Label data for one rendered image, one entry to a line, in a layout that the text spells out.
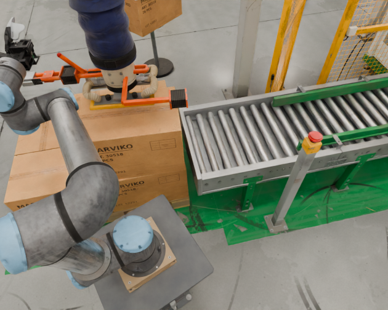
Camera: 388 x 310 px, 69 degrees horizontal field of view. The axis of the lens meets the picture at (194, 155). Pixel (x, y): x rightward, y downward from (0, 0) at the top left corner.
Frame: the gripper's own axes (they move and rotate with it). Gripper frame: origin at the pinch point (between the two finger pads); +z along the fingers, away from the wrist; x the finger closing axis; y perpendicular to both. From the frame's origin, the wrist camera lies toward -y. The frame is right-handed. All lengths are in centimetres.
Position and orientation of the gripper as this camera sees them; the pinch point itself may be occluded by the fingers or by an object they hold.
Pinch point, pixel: (22, 36)
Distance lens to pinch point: 134.2
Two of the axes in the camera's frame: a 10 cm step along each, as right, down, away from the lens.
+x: -0.3, -6.1, -7.9
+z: -0.9, -7.8, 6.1
